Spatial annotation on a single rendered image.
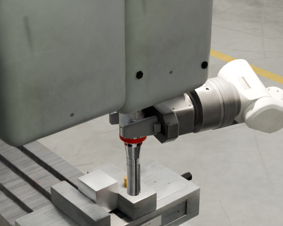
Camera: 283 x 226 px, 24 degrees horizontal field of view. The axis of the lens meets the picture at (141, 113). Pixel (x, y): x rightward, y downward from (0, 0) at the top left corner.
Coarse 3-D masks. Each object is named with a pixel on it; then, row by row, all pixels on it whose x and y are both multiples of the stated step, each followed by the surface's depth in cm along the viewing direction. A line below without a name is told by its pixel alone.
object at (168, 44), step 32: (128, 0) 87; (160, 0) 90; (192, 0) 94; (128, 32) 89; (160, 32) 92; (192, 32) 96; (128, 64) 91; (160, 64) 94; (192, 64) 99; (128, 96) 93; (160, 96) 97
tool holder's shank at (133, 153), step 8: (128, 144) 110; (136, 144) 110; (128, 152) 111; (136, 152) 111; (128, 160) 112; (136, 160) 112; (128, 168) 112; (136, 168) 112; (128, 176) 113; (136, 176) 113; (128, 184) 114; (136, 184) 114; (128, 192) 115; (136, 192) 114
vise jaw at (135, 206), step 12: (96, 168) 133; (108, 168) 133; (120, 180) 129; (120, 192) 125; (144, 192) 125; (156, 192) 125; (120, 204) 126; (132, 204) 122; (144, 204) 124; (156, 204) 127; (132, 216) 123
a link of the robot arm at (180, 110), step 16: (208, 80) 114; (192, 96) 111; (208, 96) 110; (160, 112) 106; (176, 112) 107; (192, 112) 109; (208, 112) 110; (176, 128) 106; (192, 128) 110; (208, 128) 113
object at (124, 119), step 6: (120, 114) 107; (126, 114) 106; (132, 114) 106; (138, 114) 106; (144, 114) 107; (120, 120) 108; (126, 120) 107; (132, 120) 107; (138, 120) 107; (120, 126) 109; (120, 132) 109; (132, 138) 108; (138, 138) 108
